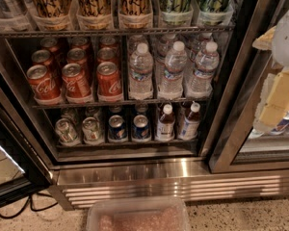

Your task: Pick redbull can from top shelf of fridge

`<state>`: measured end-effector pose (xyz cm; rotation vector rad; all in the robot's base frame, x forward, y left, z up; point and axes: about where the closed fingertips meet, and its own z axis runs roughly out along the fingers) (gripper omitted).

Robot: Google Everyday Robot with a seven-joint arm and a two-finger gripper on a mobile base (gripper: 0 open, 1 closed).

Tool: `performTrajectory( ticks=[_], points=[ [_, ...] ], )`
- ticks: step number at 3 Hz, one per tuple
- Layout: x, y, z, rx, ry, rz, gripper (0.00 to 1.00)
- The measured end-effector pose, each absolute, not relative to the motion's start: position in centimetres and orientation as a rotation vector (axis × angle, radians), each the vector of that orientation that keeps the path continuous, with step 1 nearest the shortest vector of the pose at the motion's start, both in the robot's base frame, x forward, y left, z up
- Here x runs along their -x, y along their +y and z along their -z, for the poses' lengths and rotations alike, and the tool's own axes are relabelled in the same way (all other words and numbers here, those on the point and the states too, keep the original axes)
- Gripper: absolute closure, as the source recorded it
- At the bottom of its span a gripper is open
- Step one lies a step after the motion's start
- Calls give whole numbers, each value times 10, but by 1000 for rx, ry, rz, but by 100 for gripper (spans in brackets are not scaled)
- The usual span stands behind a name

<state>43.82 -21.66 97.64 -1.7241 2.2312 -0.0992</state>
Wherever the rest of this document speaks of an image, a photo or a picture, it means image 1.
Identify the second row coca-cola can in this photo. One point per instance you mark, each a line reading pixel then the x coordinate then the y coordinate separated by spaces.
pixel 79 56
pixel 46 58
pixel 107 54

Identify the middle water bottle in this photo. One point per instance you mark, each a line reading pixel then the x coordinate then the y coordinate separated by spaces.
pixel 172 74

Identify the open black fridge door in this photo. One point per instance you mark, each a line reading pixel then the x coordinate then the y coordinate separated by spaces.
pixel 20 173

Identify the right gold LaCroix can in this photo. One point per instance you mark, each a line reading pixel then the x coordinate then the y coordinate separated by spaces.
pixel 135 14

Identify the green lacroix can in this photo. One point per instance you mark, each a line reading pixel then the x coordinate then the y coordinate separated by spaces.
pixel 213 12
pixel 175 13

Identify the right blue Pepsi can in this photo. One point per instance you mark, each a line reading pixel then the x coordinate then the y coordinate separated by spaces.
pixel 141 129

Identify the right green LaCroix can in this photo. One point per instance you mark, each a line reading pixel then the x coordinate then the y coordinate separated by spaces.
pixel 213 12

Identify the blue pepsi can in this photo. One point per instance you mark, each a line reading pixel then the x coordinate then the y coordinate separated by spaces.
pixel 117 129
pixel 141 129

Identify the brown tea bottle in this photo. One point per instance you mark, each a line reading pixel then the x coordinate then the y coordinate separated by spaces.
pixel 165 124
pixel 189 122

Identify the left green LaCroix can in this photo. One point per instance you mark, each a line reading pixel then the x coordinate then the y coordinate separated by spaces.
pixel 175 13

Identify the front left Coca-Cola can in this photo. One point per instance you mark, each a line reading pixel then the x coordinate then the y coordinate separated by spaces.
pixel 46 91

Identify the left blue Pepsi can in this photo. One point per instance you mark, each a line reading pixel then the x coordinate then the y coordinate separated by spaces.
pixel 117 129

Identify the water bottle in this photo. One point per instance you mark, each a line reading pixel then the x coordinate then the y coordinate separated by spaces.
pixel 140 73
pixel 199 79
pixel 172 74

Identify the gold lacroix can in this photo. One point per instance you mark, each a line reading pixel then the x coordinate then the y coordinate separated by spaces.
pixel 135 14
pixel 95 14
pixel 51 15

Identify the second row right Coca-Cola can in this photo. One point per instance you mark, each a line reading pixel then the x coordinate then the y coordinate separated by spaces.
pixel 107 54

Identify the right water bottle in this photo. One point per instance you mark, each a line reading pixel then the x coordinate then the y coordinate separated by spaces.
pixel 199 79

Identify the front middle Coca-Cola can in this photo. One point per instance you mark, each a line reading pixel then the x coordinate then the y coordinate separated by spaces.
pixel 78 89

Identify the left water bottle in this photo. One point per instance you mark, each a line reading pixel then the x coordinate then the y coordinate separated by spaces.
pixel 140 73

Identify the second row middle Coca-Cola can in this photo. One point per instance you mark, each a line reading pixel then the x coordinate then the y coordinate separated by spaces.
pixel 79 56

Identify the silver can far left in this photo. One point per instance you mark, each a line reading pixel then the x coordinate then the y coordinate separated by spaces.
pixel 14 16

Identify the left brown tea bottle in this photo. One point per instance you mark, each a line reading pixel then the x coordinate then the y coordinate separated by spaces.
pixel 165 124

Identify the stainless steel display fridge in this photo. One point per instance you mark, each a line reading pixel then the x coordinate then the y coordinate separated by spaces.
pixel 84 174

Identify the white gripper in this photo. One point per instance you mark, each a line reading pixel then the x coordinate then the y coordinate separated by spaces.
pixel 287 36

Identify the front right Coca-Cola can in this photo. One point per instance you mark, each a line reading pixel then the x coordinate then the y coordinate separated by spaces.
pixel 109 83

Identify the clear plastic bin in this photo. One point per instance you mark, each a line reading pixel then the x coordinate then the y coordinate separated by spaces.
pixel 155 213

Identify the second row left Coca-Cola can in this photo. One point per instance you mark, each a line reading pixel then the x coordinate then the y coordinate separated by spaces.
pixel 46 58

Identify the right brown tea bottle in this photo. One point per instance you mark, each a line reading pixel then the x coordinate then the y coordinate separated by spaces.
pixel 189 122

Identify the left gold LaCroix can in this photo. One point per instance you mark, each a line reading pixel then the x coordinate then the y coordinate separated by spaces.
pixel 51 15

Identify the middle gold LaCroix can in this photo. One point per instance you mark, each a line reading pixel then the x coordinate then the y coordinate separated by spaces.
pixel 95 14

